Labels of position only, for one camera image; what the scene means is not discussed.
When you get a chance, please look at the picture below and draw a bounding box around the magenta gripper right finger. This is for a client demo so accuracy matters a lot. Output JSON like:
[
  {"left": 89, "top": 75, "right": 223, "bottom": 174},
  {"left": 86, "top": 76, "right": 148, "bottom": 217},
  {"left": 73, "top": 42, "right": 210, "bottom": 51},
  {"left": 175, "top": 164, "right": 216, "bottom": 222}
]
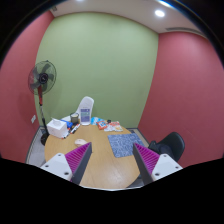
[{"left": 132, "top": 142, "right": 184, "bottom": 186}]

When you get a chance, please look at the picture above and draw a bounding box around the red snack packet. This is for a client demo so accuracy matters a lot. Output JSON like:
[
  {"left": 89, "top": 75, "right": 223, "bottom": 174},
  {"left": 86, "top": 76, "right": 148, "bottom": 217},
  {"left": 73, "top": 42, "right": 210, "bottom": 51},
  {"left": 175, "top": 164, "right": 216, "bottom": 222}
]
[{"left": 97, "top": 121, "right": 107, "bottom": 130}]

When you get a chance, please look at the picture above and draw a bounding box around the black red marker pen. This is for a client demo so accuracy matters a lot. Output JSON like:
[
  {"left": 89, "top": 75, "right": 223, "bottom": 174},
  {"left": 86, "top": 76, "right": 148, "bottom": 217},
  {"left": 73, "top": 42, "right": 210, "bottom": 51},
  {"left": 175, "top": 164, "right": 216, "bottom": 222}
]
[{"left": 70, "top": 124, "right": 80, "bottom": 134}]

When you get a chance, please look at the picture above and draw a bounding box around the blue small box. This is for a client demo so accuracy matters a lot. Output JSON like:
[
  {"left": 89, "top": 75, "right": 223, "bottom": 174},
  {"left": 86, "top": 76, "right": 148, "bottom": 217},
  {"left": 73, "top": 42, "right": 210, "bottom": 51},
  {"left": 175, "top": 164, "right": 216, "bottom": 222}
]
[{"left": 62, "top": 120, "right": 73, "bottom": 129}]

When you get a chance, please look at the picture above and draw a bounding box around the black office chair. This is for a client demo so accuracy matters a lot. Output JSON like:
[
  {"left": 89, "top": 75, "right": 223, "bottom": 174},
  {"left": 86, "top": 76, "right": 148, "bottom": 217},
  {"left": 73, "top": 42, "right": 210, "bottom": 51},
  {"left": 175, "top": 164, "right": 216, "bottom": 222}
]
[{"left": 149, "top": 132, "right": 185, "bottom": 161}]

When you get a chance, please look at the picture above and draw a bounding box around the light blue packet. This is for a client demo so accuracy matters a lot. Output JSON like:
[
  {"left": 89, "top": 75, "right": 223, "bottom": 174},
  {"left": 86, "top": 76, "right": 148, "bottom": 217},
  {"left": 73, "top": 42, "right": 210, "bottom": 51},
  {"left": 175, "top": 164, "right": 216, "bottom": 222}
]
[{"left": 91, "top": 117, "right": 103, "bottom": 125}]

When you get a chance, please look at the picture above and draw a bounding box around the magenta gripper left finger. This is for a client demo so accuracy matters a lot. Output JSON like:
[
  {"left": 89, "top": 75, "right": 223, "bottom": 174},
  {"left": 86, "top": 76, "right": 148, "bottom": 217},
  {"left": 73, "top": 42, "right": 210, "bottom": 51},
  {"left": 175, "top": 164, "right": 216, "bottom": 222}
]
[{"left": 40, "top": 141, "right": 93, "bottom": 186}]

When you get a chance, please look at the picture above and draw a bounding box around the orange snack packet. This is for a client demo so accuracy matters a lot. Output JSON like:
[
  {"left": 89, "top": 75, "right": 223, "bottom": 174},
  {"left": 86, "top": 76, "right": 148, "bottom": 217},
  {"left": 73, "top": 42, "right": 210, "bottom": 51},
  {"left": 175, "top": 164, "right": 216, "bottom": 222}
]
[{"left": 109, "top": 121, "right": 123, "bottom": 132}]

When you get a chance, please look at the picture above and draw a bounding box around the dark round cup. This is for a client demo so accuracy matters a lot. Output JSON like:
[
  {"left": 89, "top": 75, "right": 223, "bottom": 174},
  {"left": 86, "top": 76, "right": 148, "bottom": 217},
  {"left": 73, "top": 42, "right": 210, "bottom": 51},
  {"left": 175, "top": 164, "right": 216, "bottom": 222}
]
[{"left": 70, "top": 113, "right": 79, "bottom": 124}]

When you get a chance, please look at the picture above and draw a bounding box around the beige computer mouse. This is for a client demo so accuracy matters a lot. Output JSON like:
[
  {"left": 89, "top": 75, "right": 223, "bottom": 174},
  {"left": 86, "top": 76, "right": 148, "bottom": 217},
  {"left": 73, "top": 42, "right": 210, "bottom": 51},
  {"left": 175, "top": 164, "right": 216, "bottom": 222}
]
[{"left": 74, "top": 139, "right": 87, "bottom": 147}]

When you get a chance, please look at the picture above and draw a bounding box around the white tissue box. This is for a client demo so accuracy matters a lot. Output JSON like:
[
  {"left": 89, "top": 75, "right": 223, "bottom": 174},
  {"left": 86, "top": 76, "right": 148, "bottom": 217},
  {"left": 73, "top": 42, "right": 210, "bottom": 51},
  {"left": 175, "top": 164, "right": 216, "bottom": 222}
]
[{"left": 47, "top": 119, "right": 68, "bottom": 138}]

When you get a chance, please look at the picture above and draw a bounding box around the blue patterned mouse pad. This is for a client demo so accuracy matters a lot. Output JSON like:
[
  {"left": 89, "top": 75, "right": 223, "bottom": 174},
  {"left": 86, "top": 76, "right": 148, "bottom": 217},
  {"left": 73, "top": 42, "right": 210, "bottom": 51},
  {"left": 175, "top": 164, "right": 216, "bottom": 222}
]
[{"left": 108, "top": 133, "right": 143, "bottom": 158}]

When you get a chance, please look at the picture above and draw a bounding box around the black standing fan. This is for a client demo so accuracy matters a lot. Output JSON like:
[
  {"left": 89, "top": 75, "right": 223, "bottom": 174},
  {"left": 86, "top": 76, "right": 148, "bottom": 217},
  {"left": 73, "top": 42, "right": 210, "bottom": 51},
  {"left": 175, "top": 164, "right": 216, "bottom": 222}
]
[{"left": 28, "top": 60, "right": 57, "bottom": 144}]

